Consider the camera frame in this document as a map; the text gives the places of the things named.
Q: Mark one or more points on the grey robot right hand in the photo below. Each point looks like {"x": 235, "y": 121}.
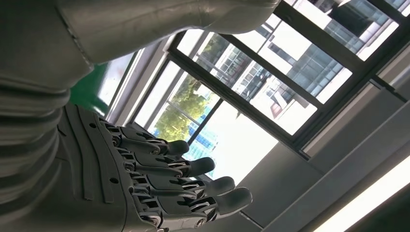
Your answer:
{"x": 105, "y": 179}

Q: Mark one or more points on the ceiling light strip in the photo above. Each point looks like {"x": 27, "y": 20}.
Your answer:
{"x": 368, "y": 198}

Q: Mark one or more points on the building outside window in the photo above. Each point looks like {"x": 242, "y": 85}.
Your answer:
{"x": 282, "y": 64}

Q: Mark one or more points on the green tree outside window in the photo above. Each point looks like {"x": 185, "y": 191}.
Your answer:
{"x": 182, "y": 112}

